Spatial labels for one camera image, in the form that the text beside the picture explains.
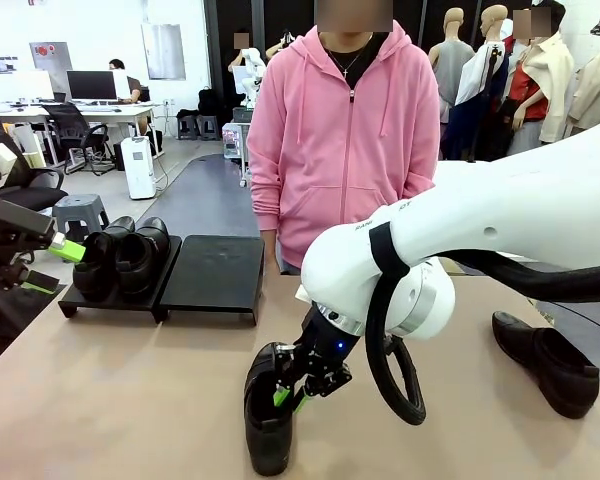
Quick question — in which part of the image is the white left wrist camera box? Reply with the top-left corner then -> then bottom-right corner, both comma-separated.
0,143 -> 19,177

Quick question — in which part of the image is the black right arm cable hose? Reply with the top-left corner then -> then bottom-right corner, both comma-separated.
364,224 -> 600,426

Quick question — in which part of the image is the black mesh office chair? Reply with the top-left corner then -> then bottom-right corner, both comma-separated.
44,102 -> 116,176

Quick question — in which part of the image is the large grey plastic stool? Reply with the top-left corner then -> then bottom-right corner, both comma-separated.
51,193 -> 114,241

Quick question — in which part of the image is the silver cross necklace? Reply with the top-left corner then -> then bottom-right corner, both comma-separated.
327,32 -> 374,80

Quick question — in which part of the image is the mannequin in white navy garment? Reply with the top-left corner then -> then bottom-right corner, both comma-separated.
442,3 -> 514,162

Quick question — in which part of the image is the mannequin with bucket hat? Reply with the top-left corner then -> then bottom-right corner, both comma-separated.
567,12 -> 600,139

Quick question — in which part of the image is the thin black wire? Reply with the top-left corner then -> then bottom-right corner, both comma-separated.
562,299 -> 600,337

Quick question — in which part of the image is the black padded office chair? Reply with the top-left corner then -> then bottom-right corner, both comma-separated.
0,104 -> 69,211

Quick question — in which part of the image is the black backpack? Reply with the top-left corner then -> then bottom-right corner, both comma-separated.
197,87 -> 221,119

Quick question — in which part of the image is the silver foil board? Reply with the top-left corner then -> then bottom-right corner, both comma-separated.
140,22 -> 187,81

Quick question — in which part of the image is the grey equipment cart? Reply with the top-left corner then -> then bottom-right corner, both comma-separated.
221,106 -> 255,189

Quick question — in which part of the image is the person's right forearm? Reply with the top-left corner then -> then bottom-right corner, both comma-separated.
249,169 -> 284,234

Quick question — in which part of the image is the mannequin in cream jacket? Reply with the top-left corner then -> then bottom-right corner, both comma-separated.
499,0 -> 576,146

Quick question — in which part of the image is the grey panel with red buttons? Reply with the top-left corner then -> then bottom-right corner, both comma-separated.
28,41 -> 74,72

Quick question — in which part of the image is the white air purifier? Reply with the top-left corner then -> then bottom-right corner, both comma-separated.
120,135 -> 157,200

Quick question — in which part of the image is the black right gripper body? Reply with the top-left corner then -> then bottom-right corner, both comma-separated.
292,307 -> 362,400

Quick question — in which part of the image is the seated person at desk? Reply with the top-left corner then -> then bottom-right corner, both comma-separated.
107,58 -> 152,136

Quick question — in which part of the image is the standing background person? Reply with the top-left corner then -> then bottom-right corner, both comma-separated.
228,32 -> 254,71

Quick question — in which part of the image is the white pedestal cabinet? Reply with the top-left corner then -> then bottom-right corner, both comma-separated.
9,122 -> 46,169

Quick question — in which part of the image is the black shoe stand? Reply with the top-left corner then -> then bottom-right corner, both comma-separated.
57,232 -> 183,324
158,233 -> 266,327

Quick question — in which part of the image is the black round-toe loafer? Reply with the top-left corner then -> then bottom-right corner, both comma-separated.
114,217 -> 172,302
72,215 -> 137,303

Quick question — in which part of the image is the small white background robot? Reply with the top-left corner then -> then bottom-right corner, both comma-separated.
232,47 -> 267,109

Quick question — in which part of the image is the white office desk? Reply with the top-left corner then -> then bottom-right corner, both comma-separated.
0,102 -> 157,169

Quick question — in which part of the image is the person's left forearm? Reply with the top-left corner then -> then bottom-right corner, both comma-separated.
399,144 -> 440,201

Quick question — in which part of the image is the black computer monitor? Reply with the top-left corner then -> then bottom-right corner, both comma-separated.
66,69 -> 118,101

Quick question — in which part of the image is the mannequin in grey tank top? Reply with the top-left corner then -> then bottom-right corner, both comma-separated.
427,6 -> 478,126

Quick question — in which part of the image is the person in pink hoodie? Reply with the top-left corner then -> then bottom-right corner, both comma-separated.
246,0 -> 441,276

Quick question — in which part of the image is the black pointed strap shoe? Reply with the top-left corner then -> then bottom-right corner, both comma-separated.
243,341 -> 297,476
491,310 -> 600,420

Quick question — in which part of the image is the black fabric cover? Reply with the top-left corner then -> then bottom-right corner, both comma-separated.
0,283 -> 67,376

